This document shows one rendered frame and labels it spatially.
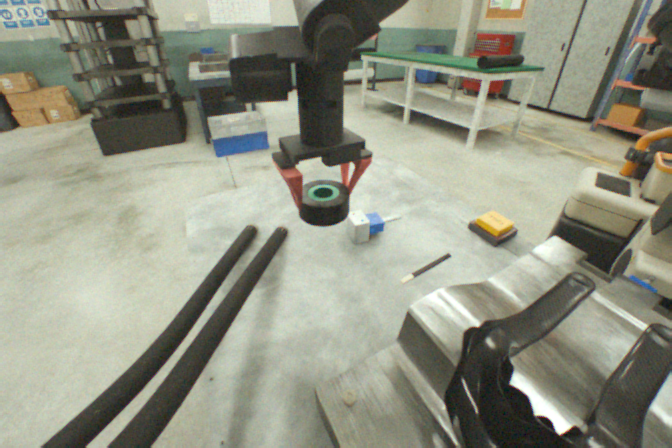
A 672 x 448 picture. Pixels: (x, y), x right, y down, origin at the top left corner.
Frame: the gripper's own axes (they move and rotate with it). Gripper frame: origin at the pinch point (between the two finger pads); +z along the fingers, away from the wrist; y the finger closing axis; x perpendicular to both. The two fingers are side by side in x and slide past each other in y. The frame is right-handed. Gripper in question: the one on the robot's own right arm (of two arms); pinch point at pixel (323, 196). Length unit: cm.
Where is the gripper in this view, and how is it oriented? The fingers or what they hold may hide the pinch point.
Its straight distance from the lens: 40.5
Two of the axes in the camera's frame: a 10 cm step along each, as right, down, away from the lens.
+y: -8.8, 2.5, -3.9
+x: 4.7, 4.8, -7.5
